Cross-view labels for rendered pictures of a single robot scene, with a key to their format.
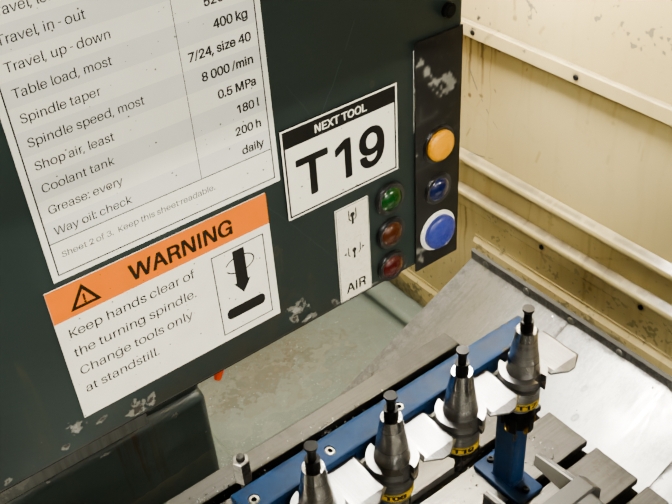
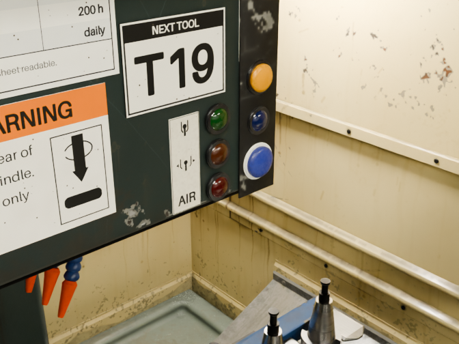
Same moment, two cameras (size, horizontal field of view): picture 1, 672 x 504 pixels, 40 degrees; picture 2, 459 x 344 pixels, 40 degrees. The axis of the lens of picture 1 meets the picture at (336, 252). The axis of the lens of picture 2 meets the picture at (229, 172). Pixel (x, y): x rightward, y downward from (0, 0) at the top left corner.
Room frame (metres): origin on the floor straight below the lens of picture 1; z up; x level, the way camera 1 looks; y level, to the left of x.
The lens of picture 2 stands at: (0.06, 0.01, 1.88)
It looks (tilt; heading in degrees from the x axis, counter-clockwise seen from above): 25 degrees down; 353
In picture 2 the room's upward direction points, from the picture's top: straight up
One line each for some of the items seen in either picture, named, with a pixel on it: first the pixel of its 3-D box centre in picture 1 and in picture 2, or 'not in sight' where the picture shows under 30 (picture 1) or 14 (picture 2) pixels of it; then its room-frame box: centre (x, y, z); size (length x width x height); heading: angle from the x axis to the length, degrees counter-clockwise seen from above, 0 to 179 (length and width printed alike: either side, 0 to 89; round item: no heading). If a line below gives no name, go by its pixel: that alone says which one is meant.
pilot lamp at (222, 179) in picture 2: (392, 265); (218, 186); (0.56, -0.04, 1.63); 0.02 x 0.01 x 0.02; 125
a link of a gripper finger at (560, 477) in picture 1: (558, 472); not in sight; (0.69, -0.25, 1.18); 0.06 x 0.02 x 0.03; 35
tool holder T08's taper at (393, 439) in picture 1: (391, 436); not in sight; (0.70, -0.05, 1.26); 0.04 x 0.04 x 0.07
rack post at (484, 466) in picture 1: (513, 414); not in sight; (0.90, -0.24, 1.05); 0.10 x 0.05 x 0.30; 35
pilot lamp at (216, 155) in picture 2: (391, 233); (218, 153); (0.56, -0.04, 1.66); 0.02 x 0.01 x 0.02; 125
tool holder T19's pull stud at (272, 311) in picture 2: (462, 360); (273, 321); (0.76, -0.14, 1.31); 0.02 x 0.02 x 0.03
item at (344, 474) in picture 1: (356, 486); not in sight; (0.67, 0.00, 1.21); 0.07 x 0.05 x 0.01; 35
